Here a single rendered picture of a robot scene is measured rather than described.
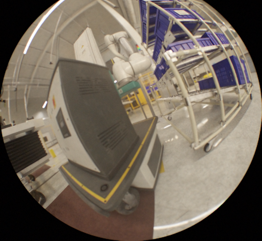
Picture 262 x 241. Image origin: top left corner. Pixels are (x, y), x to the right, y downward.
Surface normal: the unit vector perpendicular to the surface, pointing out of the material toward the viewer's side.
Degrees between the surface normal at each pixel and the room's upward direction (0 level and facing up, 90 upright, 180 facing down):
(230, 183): 0
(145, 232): 0
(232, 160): 0
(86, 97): 90
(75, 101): 90
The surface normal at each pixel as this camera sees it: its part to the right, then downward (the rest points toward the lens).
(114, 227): -0.40, -0.91
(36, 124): 0.90, -0.39
